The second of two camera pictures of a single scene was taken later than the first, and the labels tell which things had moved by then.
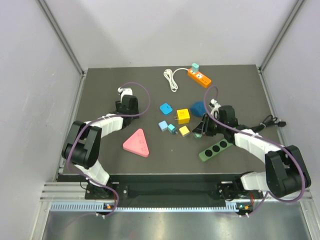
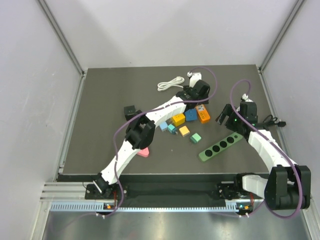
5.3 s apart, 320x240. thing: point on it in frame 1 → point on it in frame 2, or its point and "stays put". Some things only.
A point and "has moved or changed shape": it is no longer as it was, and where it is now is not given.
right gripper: x=203 y=128 → x=227 y=111
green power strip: x=205 y=154 stays put
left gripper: x=135 y=110 → x=186 y=88
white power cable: x=169 y=76 → x=162 y=86
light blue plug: x=163 y=125 stays put
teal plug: x=172 y=128 stays put
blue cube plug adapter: x=198 y=109 → x=191 y=114
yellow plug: x=184 y=131 stays put
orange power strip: x=199 y=77 has moved or changed shape
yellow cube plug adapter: x=183 y=116 has moved or changed shape
